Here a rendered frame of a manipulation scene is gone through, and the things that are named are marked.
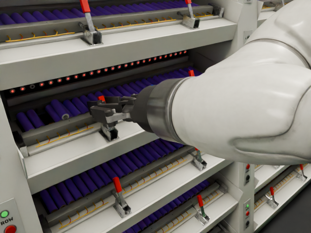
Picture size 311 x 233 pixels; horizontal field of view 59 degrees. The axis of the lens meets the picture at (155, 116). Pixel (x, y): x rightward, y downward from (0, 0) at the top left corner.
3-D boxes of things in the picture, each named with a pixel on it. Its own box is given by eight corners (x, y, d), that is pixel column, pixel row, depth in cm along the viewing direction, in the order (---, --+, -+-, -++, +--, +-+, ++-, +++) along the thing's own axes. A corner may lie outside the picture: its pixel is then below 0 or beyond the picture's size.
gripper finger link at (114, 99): (117, 97, 54) (120, 96, 54) (101, 97, 59) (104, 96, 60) (121, 112, 55) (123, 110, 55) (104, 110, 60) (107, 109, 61)
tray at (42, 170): (233, 105, 84) (243, 77, 78) (30, 195, 50) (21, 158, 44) (188, 76, 96) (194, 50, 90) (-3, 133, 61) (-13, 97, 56)
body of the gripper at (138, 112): (151, 144, 39) (118, 136, 46) (192, 125, 43) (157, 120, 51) (139, 91, 37) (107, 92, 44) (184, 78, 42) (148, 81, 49)
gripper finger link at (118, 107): (145, 120, 45) (139, 123, 44) (104, 119, 53) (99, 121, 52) (140, 97, 44) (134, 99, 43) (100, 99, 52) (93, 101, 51)
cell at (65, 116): (50, 99, 60) (61, 114, 56) (59, 98, 61) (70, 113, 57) (50, 106, 61) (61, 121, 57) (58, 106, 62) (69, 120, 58)
